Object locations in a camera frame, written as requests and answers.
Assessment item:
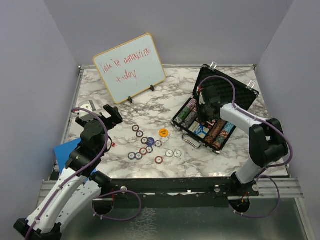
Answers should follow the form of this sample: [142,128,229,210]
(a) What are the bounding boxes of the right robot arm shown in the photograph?
[197,86,289,196]

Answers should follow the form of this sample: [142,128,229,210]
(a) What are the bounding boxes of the blue plastic box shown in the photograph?
[51,138,81,181]

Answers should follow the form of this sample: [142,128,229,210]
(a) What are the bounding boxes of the white whiteboard yellow frame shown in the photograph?
[93,33,167,104]

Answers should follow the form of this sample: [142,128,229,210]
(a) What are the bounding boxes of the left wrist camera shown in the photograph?
[77,100,96,121]

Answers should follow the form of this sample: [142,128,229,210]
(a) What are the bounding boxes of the black poker chip case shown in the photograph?
[171,63,259,154]

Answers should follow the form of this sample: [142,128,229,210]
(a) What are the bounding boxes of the yellow big blind button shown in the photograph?
[159,128,169,138]

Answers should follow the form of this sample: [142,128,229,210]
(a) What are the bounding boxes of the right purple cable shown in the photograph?
[197,75,295,218]

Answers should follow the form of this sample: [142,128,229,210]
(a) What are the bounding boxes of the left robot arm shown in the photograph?
[14,105,123,240]

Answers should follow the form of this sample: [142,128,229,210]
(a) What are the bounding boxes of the white 1 poker chip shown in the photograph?
[165,149,174,158]
[173,150,182,158]

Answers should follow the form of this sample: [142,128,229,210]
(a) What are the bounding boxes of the blue small blind button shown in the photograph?
[147,137,156,146]

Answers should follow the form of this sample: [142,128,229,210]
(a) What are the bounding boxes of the blue playing card deck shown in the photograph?
[188,122,210,138]

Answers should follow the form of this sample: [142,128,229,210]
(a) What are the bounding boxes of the red 5 poker chip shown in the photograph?
[139,147,148,156]
[155,156,164,164]

